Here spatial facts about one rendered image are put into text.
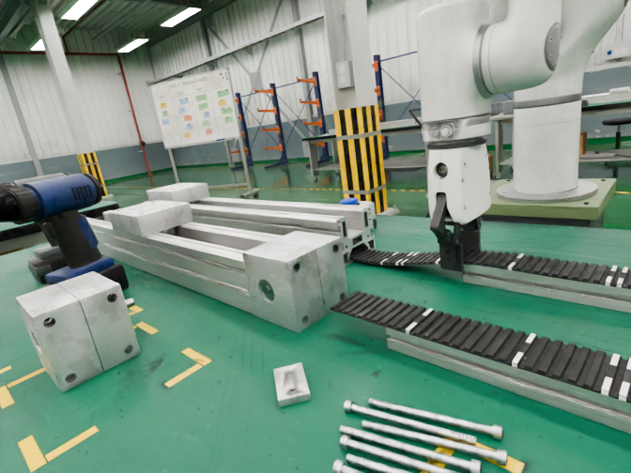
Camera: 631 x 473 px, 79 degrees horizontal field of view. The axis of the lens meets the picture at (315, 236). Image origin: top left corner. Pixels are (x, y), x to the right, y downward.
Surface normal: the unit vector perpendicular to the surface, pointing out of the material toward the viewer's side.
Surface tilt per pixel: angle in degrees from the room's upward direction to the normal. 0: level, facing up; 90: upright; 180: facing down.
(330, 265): 90
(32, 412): 0
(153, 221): 90
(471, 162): 87
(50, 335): 90
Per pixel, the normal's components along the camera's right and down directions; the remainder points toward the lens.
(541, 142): -0.58, 0.32
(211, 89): -0.38, 0.32
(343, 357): -0.15, -0.95
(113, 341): 0.72, 0.10
